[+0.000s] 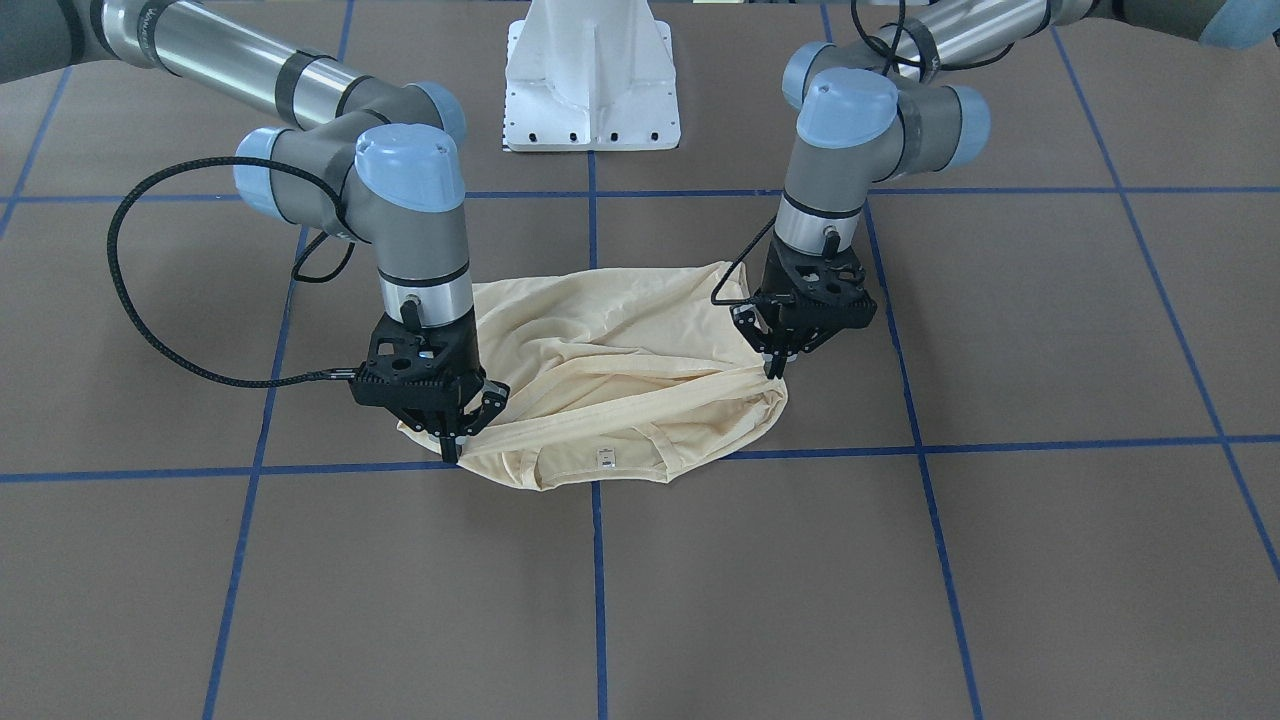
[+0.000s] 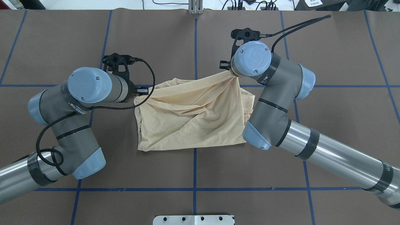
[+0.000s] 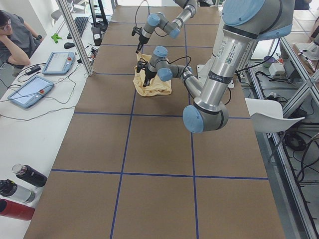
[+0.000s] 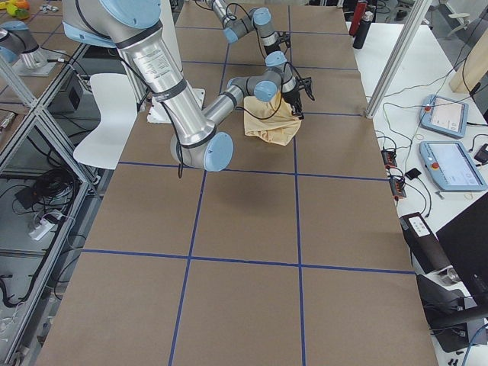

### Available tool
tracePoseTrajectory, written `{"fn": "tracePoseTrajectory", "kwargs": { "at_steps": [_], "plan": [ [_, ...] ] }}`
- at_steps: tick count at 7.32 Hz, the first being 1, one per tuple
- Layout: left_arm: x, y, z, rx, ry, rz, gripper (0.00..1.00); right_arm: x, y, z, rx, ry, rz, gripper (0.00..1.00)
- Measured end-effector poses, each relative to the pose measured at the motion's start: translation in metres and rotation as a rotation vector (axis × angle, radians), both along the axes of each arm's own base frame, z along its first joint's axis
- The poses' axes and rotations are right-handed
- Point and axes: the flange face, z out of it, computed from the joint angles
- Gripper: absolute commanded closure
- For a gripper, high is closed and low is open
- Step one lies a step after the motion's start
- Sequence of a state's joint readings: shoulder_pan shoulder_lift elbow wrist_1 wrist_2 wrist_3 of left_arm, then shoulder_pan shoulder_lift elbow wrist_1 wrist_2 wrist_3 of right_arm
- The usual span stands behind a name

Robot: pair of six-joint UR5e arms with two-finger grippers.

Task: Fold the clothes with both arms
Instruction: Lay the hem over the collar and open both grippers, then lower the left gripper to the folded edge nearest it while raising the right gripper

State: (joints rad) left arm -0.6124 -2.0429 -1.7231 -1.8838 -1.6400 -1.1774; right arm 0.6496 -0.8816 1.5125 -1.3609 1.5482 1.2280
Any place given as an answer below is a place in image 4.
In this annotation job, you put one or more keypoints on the far blue teach pendant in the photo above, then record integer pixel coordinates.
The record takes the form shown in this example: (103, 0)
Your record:
(444, 115)

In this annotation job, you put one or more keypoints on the yellow long-sleeve California shirt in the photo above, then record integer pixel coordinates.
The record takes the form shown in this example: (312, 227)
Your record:
(272, 122)

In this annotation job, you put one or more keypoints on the aluminium frame post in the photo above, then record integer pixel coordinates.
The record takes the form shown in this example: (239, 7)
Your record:
(399, 50)

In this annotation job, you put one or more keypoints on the near blue teach pendant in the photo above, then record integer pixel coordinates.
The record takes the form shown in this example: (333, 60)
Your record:
(450, 166)

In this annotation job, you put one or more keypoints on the white power strip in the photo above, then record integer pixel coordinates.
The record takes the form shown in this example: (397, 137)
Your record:
(43, 227)

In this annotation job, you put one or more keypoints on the orange electronics board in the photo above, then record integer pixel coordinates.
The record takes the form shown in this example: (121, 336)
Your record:
(397, 188)
(389, 158)

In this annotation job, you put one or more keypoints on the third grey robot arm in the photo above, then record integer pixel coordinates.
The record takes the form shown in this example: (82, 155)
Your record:
(17, 42)

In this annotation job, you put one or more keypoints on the red water bottle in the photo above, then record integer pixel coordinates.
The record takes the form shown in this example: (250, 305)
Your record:
(359, 11)

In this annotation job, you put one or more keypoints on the black monitor screen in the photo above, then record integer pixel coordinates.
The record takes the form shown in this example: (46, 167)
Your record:
(464, 241)

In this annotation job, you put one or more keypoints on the dark cardboard roll box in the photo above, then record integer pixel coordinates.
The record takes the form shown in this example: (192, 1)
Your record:
(423, 243)

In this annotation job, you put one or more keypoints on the blue teach pendant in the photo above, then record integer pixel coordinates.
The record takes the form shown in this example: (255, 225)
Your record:
(450, 166)
(444, 115)

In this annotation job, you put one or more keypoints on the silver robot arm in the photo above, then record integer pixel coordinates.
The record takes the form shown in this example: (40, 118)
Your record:
(134, 28)
(258, 20)

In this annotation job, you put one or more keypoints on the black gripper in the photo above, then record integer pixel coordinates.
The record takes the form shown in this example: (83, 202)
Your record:
(271, 49)
(293, 97)

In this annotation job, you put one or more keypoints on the black water bottle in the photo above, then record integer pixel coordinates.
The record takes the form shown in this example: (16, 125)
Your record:
(362, 32)

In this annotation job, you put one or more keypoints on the black power adapter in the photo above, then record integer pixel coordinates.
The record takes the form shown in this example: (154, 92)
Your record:
(482, 154)

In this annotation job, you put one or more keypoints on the white plastic chair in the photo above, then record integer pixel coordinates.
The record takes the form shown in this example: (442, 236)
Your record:
(116, 103)

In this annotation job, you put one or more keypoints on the green plastic toy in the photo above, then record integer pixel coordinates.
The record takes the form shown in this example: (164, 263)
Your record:
(19, 9)

